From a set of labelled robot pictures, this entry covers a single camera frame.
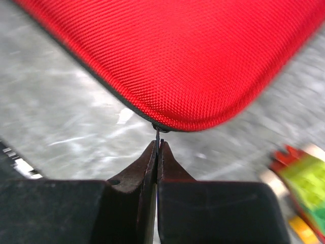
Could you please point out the toy brick car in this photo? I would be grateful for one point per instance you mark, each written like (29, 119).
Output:
(298, 173)

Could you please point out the red medicine kit case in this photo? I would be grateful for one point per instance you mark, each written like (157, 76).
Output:
(182, 65)

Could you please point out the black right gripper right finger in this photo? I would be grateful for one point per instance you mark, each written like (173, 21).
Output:
(193, 211)

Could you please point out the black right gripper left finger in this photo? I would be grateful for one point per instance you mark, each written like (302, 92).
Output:
(35, 209)

